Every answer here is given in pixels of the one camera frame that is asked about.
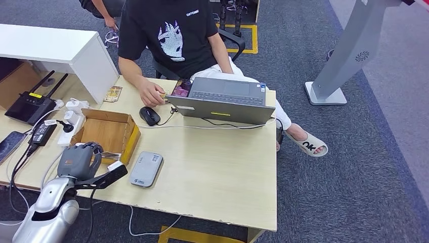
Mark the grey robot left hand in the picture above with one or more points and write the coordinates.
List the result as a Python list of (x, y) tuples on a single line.
[(77, 162)]

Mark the person's right hand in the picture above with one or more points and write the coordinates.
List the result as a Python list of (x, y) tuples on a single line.
[(151, 94)]

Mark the person's right forearm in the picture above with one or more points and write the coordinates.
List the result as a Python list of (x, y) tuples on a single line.
[(132, 72)]

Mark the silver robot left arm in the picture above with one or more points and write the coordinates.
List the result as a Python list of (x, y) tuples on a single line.
[(50, 204)]

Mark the person's left forearm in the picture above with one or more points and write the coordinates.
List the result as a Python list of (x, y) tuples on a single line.
[(221, 56)]

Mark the seated person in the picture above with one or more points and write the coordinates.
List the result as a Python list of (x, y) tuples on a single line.
[(181, 20)]

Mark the person in background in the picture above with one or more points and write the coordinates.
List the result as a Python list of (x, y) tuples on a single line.
[(100, 6)]

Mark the black computer mouse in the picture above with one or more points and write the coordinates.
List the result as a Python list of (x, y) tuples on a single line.
[(149, 116)]

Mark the white power strip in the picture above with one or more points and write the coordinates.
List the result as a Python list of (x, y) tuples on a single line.
[(65, 139)]

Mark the phone with patterned case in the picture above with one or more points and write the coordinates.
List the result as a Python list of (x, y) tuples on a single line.
[(182, 89)]

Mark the black power plug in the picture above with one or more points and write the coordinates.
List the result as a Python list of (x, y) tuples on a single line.
[(68, 128)]

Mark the open cardboard box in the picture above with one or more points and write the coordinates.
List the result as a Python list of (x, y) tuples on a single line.
[(107, 132)]

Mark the white charger plug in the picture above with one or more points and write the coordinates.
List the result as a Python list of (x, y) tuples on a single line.
[(71, 117), (75, 107)]

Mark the black power adapter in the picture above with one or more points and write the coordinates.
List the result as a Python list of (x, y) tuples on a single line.
[(42, 133)]

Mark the dark smartphone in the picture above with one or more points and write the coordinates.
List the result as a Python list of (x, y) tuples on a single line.
[(10, 145)]

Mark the black router with antennas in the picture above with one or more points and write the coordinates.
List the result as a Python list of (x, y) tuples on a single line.
[(30, 106)]

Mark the grey laptop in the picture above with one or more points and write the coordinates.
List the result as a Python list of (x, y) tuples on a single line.
[(226, 113)]

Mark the brown cardboard carton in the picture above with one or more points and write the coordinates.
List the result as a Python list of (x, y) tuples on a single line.
[(16, 84)]

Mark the black office chair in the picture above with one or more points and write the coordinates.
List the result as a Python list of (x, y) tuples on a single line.
[(233, 38)]

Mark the pale grey robot body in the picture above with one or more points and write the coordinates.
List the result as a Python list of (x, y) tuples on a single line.
[(6, 234)]

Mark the black stand legs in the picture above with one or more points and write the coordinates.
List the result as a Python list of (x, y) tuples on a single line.
[(238, 19)]

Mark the yellow floor tape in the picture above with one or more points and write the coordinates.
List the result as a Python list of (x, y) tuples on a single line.
[(254, 38)]

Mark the white desk shelf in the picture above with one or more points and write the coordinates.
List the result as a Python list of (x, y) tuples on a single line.
[(43, 43)]

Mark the white slipper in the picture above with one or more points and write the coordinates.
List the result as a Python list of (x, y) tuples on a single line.
[(310, 145)]

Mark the grey kiosk stand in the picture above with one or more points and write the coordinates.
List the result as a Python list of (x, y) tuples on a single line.
[(351, 50)]

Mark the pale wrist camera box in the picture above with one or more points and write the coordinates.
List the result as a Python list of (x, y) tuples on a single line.
[(115, 166)]

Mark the yellow floor frame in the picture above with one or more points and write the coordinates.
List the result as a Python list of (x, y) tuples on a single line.
[(187, 235)]

